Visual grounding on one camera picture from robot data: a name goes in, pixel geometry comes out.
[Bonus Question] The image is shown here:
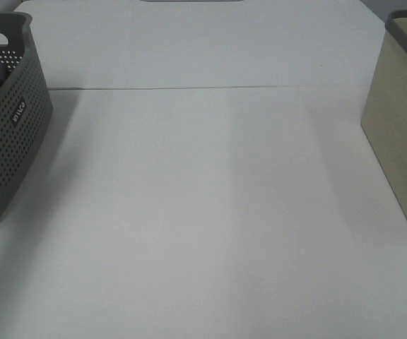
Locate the grey perforated plastic basket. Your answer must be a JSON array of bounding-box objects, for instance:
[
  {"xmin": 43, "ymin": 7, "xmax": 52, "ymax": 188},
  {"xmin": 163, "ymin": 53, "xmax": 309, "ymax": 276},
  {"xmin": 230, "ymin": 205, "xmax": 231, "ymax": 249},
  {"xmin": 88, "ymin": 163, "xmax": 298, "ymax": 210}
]
[{"xmin": 0, "ymin": 12, "xmax": 53, "ymax": 219}]

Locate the beige basket with grey rim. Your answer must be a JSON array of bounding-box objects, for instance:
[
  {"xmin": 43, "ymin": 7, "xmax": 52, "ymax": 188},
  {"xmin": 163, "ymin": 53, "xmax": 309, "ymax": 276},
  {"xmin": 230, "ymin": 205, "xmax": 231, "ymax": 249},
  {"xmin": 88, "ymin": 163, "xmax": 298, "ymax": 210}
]
[{"xmin": 360, "ymin": 10, "xmax": 407, "ymax": 221}]

